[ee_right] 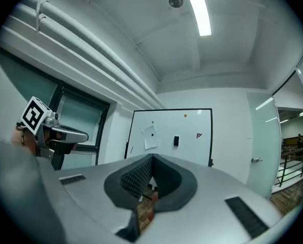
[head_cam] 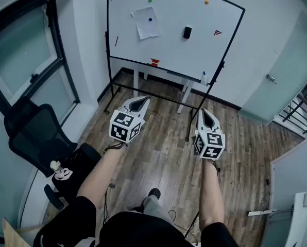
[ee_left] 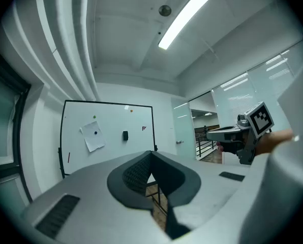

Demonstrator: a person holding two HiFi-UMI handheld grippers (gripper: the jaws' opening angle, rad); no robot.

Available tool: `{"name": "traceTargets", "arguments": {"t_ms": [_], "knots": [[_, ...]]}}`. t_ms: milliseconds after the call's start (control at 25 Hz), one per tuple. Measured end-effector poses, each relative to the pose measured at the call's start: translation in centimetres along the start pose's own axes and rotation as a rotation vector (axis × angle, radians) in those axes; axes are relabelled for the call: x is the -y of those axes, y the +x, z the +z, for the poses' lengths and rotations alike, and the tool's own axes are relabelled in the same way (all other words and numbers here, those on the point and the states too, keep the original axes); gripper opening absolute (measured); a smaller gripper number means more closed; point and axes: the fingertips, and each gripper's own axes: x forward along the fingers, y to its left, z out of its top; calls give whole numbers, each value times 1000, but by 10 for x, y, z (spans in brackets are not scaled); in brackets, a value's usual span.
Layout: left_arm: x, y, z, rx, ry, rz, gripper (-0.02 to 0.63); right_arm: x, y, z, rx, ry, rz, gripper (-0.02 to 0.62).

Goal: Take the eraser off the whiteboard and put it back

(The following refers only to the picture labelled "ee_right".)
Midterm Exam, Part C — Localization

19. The thick white ceiling pipe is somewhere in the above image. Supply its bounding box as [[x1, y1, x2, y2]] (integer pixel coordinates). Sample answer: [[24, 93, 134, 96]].
[[21, 0, 167, 110]]

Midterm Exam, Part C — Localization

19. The white paper sheet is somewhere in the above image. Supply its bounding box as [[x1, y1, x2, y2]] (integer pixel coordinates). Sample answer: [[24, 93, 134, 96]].
[[141, 125, 159, 150]]

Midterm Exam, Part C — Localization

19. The frosted glass door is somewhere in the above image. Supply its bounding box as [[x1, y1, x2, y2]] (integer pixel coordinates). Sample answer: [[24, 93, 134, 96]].
[[246, 90, 282, 199]]

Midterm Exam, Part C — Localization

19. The black framed whiteboard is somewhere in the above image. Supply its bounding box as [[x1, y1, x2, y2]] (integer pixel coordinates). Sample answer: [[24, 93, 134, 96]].
[[124, 108, 214, 168]]

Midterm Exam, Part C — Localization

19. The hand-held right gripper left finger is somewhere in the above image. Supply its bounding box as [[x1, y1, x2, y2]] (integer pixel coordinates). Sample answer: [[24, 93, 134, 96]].
[[103, 153, 153, 210]]

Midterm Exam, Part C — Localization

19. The white pipe bracket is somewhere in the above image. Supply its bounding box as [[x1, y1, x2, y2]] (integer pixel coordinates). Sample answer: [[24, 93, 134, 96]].
[[35, 0, 49, 35]]

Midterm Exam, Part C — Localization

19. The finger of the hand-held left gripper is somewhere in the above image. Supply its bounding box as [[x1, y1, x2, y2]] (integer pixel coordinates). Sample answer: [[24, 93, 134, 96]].
[[51, 125, 89, 143]]

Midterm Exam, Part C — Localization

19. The long ceiling light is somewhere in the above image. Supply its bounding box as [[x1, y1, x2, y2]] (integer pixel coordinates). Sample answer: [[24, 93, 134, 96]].
[[181, 0, 213, 37]]

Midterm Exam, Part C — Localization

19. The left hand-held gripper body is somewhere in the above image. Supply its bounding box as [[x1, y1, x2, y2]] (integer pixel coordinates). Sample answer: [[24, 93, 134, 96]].
[[20, 96, 77, 171]]

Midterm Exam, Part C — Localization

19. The black framed glass partition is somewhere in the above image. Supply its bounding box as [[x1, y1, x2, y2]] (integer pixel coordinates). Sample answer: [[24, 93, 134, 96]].
[[0, 46, 111, 170]]

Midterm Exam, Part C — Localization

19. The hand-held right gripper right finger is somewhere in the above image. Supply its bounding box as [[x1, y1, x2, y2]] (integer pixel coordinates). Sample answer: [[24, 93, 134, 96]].
[[151, 153, 198, 212]]

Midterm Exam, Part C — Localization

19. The black metal railing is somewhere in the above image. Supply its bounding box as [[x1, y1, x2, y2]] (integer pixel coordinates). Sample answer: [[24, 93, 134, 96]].
[[272, 143, 303, 188]]

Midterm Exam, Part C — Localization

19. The thin white ceiling pipe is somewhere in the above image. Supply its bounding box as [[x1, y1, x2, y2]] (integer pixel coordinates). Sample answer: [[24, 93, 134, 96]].
[[0, 25, 144, 110], [10, 5, 157, 110]]

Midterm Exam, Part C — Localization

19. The person's left forearm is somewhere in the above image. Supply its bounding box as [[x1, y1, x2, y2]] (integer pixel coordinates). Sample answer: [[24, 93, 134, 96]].
[[11, 125, 38, 157]]

